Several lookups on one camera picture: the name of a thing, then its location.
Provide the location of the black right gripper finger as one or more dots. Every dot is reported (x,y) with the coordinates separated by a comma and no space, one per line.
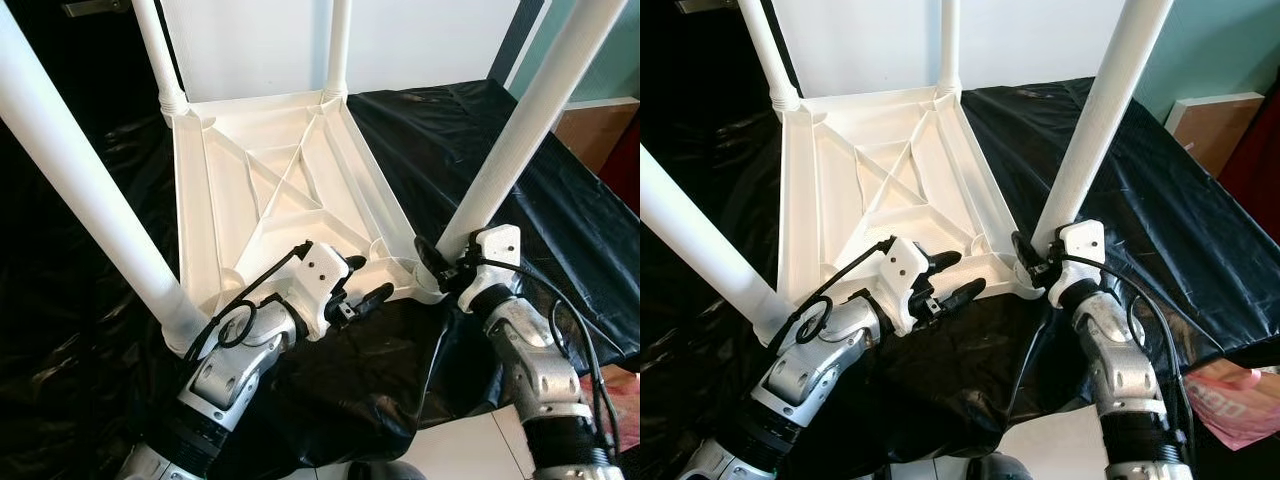
(1024,253)
(429,259)

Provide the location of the white plastic table top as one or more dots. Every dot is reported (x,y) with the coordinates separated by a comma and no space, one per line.
(290,130)
(880,130)

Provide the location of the white plastic table leg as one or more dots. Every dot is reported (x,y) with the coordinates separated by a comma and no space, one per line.
(155,50)
(700,240)
(1100,110)
(950,40)
(70,160)
(338,40)
(765,50)
(530,110)

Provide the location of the black plastic table cover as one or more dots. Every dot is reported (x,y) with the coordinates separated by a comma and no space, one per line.
(1150,200)
(480,130)

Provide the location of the grey robot leg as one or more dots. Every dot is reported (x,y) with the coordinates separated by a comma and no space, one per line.
(385,472)
(1000,470)

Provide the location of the brown wooden cabinet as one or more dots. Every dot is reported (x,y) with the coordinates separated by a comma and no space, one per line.
(1210,130)
(600,130)

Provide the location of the pink plastic bag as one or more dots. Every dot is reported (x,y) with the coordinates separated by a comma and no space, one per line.
(625,400)
(1240,405)

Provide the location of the black door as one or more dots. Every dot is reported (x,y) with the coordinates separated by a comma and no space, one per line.
(100,60)

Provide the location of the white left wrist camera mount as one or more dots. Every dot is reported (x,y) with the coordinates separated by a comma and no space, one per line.
(905,265)
(322,270)

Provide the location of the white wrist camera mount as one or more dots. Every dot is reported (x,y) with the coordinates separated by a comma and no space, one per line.
(495,245)
(322,270)
(905,265)
(1082,240)

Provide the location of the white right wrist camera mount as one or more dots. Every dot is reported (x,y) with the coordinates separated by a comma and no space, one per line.
(495,245)
(1082,240)

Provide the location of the dark grey wall post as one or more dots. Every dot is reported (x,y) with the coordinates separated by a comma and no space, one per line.
(515,40)

